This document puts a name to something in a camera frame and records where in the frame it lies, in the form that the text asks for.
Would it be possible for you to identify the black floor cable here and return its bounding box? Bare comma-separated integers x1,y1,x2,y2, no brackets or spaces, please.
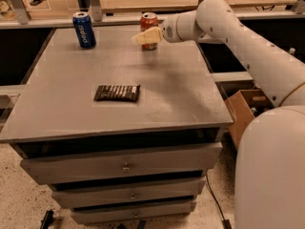
204,172,233,229

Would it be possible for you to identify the dark chocolate bar wrapper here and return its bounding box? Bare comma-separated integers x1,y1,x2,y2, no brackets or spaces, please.
94,85,140,102

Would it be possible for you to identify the red coke can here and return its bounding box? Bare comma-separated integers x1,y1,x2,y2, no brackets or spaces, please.
140,12,158,51

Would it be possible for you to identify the black object on floor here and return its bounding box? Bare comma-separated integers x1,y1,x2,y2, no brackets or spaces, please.
40,210,53,229

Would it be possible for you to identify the grey drawer cabinet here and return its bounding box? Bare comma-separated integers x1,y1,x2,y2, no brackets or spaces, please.
1,26,232,213

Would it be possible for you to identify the bottom grey drawer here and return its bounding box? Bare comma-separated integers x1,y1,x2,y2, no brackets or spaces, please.
71,199,196,224

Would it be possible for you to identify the brown cardboard box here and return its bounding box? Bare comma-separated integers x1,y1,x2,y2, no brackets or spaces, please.
225,90,274,148

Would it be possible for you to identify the clear plastic water bottle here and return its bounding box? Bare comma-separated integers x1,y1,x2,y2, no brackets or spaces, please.
289,48,295,55

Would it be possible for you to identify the grey drawer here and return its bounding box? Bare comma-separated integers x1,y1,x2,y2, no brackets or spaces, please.
21,142,222,184
52,177,205,209
71,199,196,224

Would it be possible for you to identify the middle grey drawer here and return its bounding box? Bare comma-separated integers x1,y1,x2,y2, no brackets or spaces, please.
52,177,205,209

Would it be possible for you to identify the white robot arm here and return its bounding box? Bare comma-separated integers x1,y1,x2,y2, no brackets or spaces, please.
132,0,305,229

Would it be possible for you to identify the blue pepsi can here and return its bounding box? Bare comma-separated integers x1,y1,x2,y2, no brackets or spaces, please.
72,11,96,49

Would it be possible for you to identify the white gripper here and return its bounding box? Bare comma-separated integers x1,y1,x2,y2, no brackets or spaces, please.
132,13,190,45

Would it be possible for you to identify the top grey drawer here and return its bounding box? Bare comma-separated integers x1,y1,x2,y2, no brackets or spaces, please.
21,142,222,184

